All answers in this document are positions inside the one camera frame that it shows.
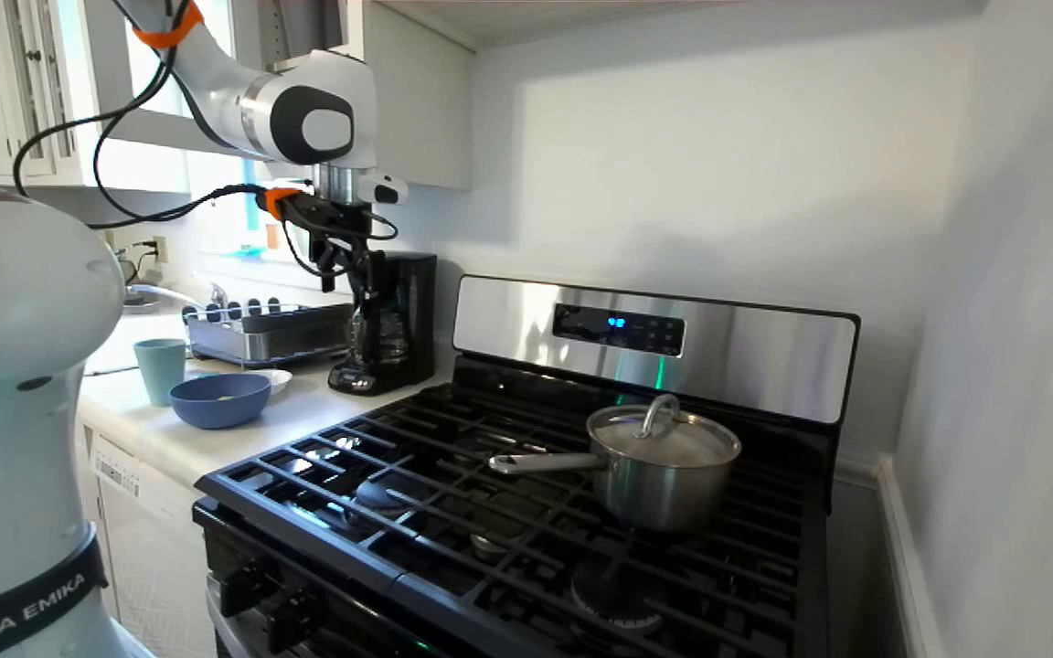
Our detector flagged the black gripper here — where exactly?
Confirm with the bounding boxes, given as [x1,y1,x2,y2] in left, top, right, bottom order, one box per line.
[267,187,378,292]

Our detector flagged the white base cabinet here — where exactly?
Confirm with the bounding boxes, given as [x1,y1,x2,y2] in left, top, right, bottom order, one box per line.
[84,432,216,658]

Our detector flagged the teal cup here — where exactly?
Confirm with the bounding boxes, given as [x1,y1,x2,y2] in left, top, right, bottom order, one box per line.
[134,339,187,406]

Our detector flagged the silver pot with lid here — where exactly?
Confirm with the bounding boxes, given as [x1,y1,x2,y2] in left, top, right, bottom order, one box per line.
[488,396,744,532]

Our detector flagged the black gas stove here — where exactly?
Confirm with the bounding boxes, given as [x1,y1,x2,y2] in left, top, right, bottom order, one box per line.
[195,274,861,658]

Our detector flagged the black coffee maker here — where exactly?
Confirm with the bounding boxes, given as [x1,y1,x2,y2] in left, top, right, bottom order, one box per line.
[329,253,439,396]

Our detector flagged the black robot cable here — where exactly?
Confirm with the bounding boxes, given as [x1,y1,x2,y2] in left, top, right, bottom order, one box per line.
[10,0,276,235]

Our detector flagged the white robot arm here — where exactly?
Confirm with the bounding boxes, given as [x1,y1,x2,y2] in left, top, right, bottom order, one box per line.
[115,0,379,298]

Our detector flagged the white wall cabinet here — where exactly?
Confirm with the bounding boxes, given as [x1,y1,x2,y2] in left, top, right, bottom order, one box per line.
[0,0,472,192]

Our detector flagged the blue bowl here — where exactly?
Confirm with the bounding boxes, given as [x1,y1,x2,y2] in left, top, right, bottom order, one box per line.
[173,371,271,432]

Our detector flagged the metal dish drying rack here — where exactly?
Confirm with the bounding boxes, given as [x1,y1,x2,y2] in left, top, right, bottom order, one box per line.
[184,297,352,369]

